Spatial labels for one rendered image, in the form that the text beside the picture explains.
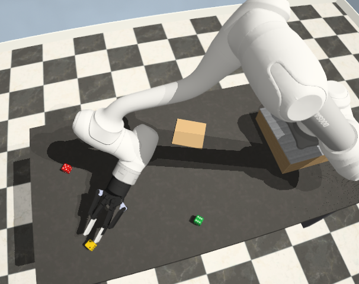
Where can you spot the green die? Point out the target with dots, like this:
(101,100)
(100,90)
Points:
(198,220)

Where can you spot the pale yellow mat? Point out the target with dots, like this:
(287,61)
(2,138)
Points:
(189,133)

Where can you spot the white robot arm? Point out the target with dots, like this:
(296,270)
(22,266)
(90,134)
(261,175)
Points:
(281,69)

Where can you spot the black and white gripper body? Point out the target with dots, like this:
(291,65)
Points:
(116,190)

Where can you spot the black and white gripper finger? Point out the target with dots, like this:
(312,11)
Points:
(107,224)
(93,212)

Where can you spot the red die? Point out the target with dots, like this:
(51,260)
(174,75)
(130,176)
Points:
(66,168)

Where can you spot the yellow die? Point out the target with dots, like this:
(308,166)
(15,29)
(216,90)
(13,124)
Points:
(90,245)

